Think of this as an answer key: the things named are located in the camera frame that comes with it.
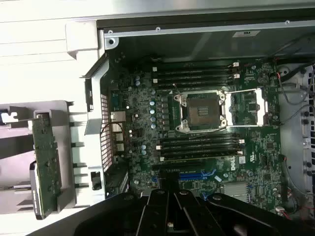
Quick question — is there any silver chipset heatsink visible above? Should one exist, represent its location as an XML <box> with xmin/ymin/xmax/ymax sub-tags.
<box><xmin>222</xmin><ymin>183</ymin><xmax>249</xmax><ymax>197</ymax></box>

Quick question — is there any blue expansion slot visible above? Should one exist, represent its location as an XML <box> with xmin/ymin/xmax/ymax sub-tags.
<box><xmin>152</xmin><ymin>171</ymin><xmax>215</xmax><ymax>182</ymax></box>

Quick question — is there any green motherboard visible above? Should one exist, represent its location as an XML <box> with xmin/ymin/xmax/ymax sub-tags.
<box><xmin>108</xmin><ymin>59</ymin><xmax>284</xmax><ymax>214</ymax></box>

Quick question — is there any long black expansion slot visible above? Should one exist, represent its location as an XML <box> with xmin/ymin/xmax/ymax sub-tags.
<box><xmin>152</xmin><ymin>162</ymin><xmax>205</xmax><ymax>171</ymax></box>

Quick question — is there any silver socket cover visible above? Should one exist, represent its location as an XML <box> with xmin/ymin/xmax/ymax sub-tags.
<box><xmin>225</xmin><ymin>88</ymin><xmax>270</xmax><ymax>127</ymax></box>

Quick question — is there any CPU socket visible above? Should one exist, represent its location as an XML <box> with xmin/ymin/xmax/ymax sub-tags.
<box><xmin>173</xmin><ymin>89</ymin><xmax>227</xmax><ymax>132</ymax></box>

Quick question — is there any grey parts rack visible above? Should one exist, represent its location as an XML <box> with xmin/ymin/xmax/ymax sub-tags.
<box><xmin>0</xmin><ymin>99</ymin><xmax>76</xmax><ymax>221</ymax></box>

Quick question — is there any black open PC case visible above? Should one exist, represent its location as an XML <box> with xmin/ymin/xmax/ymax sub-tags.
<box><xmin>78</xmin><ymin>13</ymin><xmax>315</xmax><ymax>222</ymax></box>

